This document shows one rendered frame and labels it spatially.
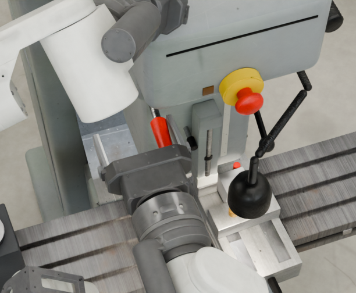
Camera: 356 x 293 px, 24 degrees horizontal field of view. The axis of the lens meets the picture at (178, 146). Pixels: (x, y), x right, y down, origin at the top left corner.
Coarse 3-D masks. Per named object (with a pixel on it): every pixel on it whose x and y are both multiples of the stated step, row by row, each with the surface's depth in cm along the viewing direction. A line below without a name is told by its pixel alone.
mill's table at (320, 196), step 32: (288, 160) 205; (320, 160) 207; (352, 160) 205; (288, 192) 201; (320, 192) 201; (352, 192) 201; (64, 224) 196; (96, 224) 196; (128, 224) 196; (288, 224) 196; (320, 224) 196; (352, 224) 197; (32, 256) 191; (64, 256) 191; (96, 256) 191; (128, 256) 191; (128, 288) 187
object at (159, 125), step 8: (152, 112) 120; (152, 120) 119; (160, 120) 119; (152, 128) 119; (160, 128) 118; (168, 128) 119; (160, 136) 117; (168, 136) 118; (160, 144) 117; (168, 144) 117
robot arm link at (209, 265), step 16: (192, 256) 103; (208, 256) 102; (224, 256) 104; (192, 272) 101; (208, 272) 100; (224, 272) 102; (240, 272) 104; (256, 272) 106; (208, 288) 100; (224, 288) 100; (240, 288) 102; (256, 288) 104
